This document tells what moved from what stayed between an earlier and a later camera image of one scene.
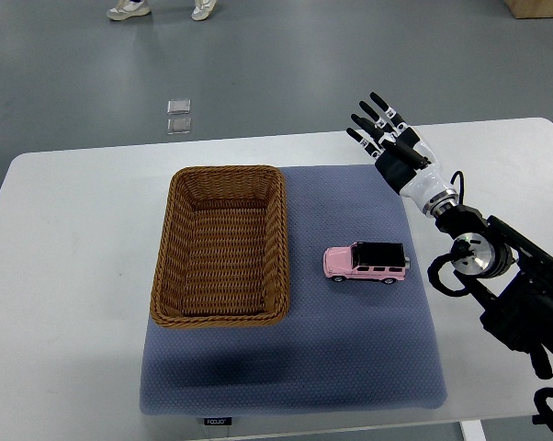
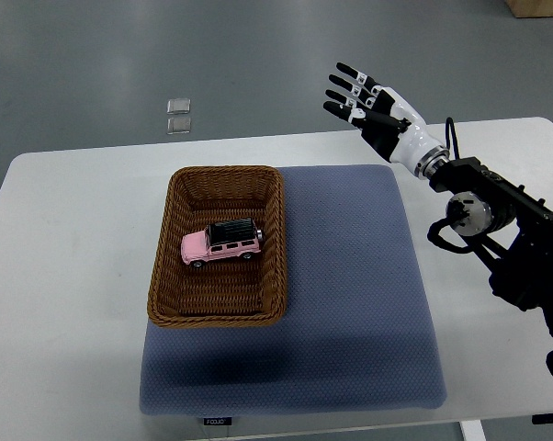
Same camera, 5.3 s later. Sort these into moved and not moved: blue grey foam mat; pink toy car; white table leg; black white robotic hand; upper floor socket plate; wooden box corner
Moved: black white robotic hand; pink toy car
Not moved: upper floor socket plate; white table leg; wooden box corner; blue grey foam mat
